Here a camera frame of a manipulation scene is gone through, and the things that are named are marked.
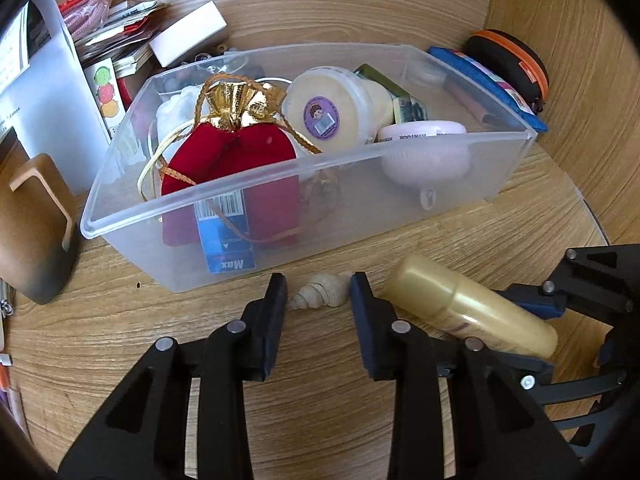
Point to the small blue box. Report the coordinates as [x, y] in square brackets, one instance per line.
[225, 240]

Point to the pink round device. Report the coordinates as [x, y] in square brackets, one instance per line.
[425, 160]

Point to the clear plastic bin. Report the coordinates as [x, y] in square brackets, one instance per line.
[350, 195]

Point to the beige seashell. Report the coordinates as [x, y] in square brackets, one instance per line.
[320, 290]

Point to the translucent cream jar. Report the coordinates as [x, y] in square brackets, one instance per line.
[310, 92]

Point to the small metal clip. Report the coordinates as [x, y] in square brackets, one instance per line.
[5, 300]

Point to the blue patterned pouch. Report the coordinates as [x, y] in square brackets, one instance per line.
[492, 77]

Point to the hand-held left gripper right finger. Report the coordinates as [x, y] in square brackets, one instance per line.
[364, 332]

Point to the black orange zip case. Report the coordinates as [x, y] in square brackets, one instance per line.
[505, 52]

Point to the white paper sheet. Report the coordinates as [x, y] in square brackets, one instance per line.
[12, 50]

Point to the pile of small trinkets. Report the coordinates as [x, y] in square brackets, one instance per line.
[200, 60]

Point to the gold bottle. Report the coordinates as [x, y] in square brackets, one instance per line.
[470, 310]

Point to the white translucent file holder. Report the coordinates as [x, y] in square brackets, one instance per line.
[55, 100]

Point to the white cardboard box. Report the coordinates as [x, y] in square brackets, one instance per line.
[187, 35]

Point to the white orange plastic item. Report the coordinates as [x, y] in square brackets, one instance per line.
[7, 385]

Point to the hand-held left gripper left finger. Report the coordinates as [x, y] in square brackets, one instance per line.
[272, 327]

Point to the wooden desktop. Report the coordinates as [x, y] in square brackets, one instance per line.
[150, 360]

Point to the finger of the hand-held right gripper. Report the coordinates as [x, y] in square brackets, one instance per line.
[535, 372]
[595, 285]

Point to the traffic light card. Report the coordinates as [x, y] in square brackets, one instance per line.
[105, 95]

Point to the stack of booklets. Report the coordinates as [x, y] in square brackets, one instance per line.
[125, 40]

